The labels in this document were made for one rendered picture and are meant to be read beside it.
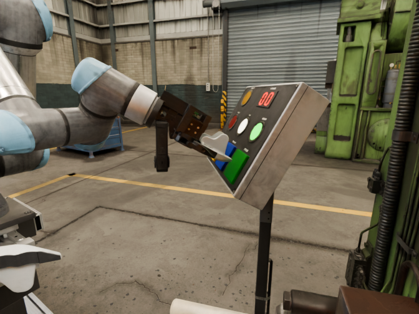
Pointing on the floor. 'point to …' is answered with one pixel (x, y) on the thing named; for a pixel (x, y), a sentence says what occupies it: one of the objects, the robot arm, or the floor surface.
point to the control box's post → (266, 214)
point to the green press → (363, 80)
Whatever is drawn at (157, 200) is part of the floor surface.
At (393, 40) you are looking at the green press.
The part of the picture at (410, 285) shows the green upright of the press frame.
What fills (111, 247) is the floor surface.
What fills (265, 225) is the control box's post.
